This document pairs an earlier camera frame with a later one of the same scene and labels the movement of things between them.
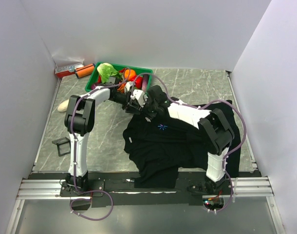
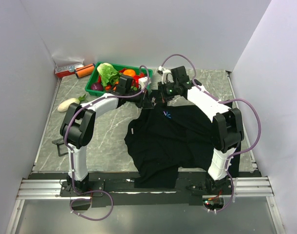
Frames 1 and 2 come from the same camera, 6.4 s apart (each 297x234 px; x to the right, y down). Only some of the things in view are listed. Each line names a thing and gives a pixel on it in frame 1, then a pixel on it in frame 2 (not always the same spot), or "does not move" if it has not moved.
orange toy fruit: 131,73 does not move
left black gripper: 130,107 → 146,104
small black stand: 61,141 does not move
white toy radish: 63,106 does not move
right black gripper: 151,115 → 162,97
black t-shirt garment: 159,144 does not move
